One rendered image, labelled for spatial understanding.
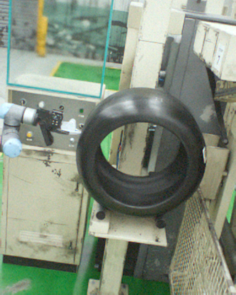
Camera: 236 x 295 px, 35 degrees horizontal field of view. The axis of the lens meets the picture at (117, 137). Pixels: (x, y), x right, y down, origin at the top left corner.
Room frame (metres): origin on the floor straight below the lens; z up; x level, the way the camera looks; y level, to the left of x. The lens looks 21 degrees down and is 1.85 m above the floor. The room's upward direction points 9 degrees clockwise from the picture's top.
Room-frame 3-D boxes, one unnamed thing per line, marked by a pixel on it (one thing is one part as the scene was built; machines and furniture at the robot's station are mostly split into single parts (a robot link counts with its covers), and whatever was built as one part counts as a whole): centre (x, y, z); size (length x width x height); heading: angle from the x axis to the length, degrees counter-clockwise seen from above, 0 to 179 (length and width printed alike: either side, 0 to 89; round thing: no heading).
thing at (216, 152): (1.85, -0.49, 1.05); 0.20 x 0.15 x 0.30; 1
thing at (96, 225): (1.62, 0.03, 0.84); 0.36 x 0.09 x 0.06; 1
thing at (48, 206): (2.23, 0.41, 0.63); 0.56 x 0.41 x 1.27; 91
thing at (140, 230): (1.62, -0.11, 0.80); 0.37 x 0.36 x 0.02; 91
